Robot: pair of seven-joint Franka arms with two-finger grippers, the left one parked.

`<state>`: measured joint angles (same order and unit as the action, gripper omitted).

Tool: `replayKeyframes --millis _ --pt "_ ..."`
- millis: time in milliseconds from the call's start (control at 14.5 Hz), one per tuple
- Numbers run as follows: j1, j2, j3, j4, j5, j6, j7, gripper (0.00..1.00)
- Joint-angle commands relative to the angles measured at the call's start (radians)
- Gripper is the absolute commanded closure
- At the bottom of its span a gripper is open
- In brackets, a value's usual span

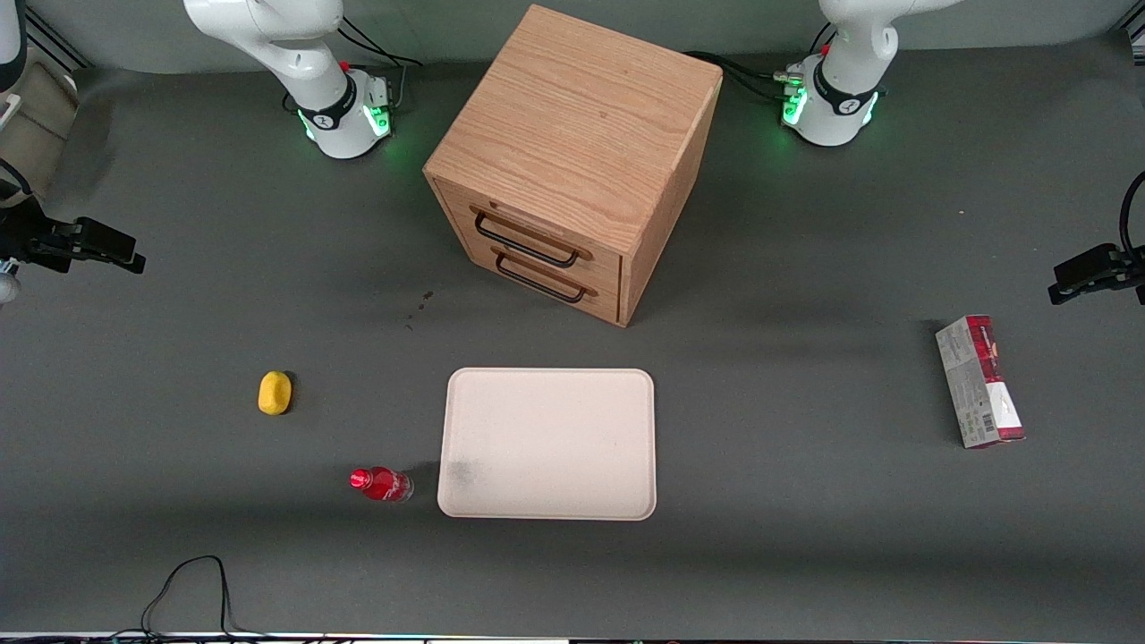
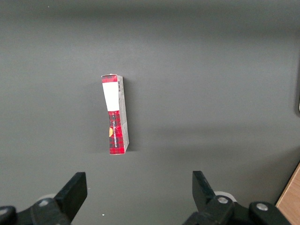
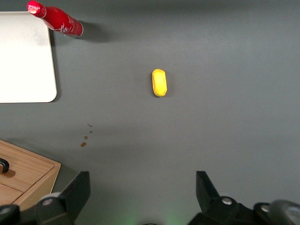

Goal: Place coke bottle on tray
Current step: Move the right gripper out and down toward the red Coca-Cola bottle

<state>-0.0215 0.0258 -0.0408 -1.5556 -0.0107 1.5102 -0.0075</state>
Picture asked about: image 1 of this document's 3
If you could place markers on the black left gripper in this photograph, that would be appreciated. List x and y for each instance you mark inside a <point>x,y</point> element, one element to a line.
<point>1129,265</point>

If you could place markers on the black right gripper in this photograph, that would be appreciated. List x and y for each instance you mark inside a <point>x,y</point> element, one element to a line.
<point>25,240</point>

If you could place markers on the red coke bottle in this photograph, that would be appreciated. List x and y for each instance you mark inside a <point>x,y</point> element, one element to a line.
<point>383,484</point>

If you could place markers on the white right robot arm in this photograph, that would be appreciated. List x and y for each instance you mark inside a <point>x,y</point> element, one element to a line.
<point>342,114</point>

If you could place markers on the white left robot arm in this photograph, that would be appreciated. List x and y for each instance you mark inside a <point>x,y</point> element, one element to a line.
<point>839,107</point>

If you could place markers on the beige plastic tray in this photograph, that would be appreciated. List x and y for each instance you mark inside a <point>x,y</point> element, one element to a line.
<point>547,443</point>

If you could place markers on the beige chair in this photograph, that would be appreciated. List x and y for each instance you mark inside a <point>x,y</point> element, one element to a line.
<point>36,125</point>

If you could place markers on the red plaid carton box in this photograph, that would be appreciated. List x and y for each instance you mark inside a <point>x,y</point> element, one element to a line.
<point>979,385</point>

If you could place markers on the yellow lemon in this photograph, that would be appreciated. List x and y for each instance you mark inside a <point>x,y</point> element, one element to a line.
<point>275,394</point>

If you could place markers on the wooden drawer front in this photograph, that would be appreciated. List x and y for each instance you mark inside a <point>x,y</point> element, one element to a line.
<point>590,302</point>
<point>537,228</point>

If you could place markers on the wooden drawer cabinet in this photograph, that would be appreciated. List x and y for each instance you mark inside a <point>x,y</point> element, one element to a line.
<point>581,116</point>

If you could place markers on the aluminium frame rail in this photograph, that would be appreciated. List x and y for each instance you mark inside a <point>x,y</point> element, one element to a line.
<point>54,40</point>

